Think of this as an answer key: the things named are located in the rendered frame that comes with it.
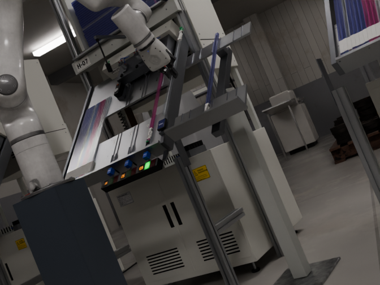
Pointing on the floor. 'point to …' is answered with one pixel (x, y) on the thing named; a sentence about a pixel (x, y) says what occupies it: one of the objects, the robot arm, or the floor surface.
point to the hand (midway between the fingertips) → (171, 73)
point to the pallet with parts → (349, 149)
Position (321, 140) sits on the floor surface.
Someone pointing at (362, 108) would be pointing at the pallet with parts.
